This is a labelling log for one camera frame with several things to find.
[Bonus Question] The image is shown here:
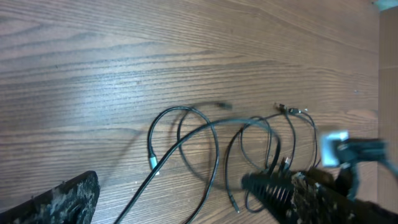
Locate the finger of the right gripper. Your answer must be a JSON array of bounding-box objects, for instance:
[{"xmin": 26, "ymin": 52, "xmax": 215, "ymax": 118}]
[{"xmin": 241, "ymin": 173, "xmax": 295, "ymax": 223}]

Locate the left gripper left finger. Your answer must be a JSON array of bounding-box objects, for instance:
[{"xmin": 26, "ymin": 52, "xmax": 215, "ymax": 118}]
[{"xmin": 1, "ymin": 170, "xmax": 100, "ymax": 224}]

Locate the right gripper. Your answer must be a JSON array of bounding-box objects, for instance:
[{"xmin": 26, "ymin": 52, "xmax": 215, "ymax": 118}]
[{"xmin": 335, "ymin": 138, "xmax": 397, "ymax": 199}]

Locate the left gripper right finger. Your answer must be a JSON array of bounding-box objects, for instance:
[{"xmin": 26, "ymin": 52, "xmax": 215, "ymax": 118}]
[{"xmin": 290, "ymin": 172, "xmax": 397, "ymax": 224}]

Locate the black braided usb cable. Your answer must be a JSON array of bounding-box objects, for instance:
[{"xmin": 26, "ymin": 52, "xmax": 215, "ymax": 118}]
[{"xmin": 113, "ymin": 105, "xmax": 282, "ymax": 224}]

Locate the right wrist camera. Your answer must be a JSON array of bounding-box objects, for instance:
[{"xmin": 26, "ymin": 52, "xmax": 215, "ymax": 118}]
[{"xmin": 320, "ymin": 130, "xmax": 349, "ymax": 168}]

